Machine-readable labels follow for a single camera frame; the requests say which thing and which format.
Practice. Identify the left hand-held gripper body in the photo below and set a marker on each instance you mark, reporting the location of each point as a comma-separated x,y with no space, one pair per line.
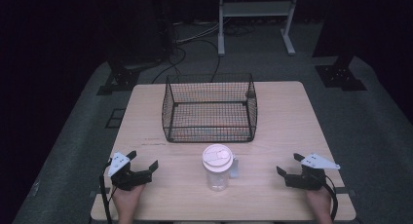
120,172

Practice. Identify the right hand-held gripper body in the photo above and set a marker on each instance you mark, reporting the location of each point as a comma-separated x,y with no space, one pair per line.
311,178

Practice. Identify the person's right hand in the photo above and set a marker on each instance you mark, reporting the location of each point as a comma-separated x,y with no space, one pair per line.
320,203

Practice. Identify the person's left hand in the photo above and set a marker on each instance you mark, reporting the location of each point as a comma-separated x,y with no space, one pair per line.
127,199

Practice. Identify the clear jar with white lid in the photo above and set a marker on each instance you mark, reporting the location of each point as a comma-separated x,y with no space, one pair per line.
217,159

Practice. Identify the black stand base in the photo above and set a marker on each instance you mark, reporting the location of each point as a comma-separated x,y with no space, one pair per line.
341,76
121,79

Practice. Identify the white metal desk frame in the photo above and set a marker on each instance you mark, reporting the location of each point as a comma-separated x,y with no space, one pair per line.
256,8

